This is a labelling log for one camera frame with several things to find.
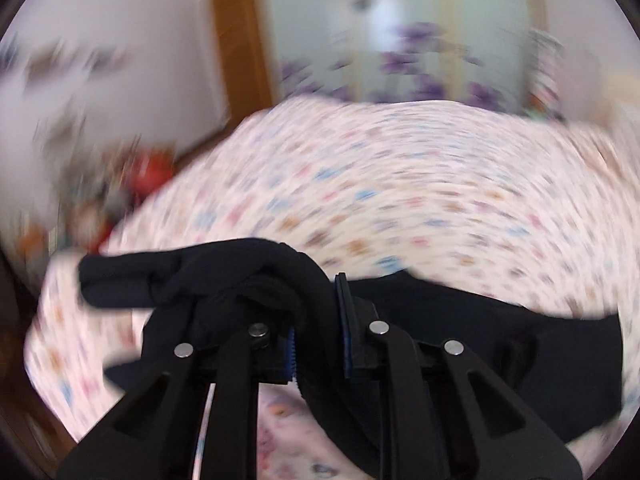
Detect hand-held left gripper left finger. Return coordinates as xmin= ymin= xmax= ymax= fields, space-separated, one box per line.
xmin=57 ymin=322 xmax=301 ymax=480

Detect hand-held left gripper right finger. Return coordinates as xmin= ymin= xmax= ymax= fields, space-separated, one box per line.
xmin=334 ymin=272 xmax=584 ymax=480

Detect black pants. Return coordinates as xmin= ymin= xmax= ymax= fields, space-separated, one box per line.
xmin=77 ymin=238 xmax=626 ymax=480

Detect red round object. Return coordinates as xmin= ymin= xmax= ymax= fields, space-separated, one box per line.
xmin=127 ymin=151 xmax=174 ymax=194

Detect wooden door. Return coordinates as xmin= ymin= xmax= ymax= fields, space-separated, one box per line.
xmin=210 ymin=0 xmax=279 ymax=153

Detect purple floral curtain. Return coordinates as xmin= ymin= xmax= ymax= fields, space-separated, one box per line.
xmin=260 ymin=0 xmax=551 ymax=111

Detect clear tube of plush toys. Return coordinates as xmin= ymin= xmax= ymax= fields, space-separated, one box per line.
xmin=524 ymin=29 xmax=567 ymax=122

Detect white wall shelf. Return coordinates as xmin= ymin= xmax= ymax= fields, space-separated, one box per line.
xmin=0 ymin=37 xmax=132 ymax=83

